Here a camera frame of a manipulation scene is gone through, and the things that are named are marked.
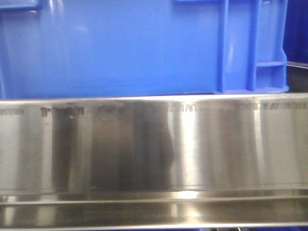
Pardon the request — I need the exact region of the large light blue crate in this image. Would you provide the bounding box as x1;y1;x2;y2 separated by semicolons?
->
0;0;288;99

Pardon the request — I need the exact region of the dark blue crate upper right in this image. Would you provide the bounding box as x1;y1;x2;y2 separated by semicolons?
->
283;0;308;63

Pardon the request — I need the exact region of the stainless steel shelf rail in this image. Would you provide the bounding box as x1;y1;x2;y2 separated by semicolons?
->
0;93;308;231

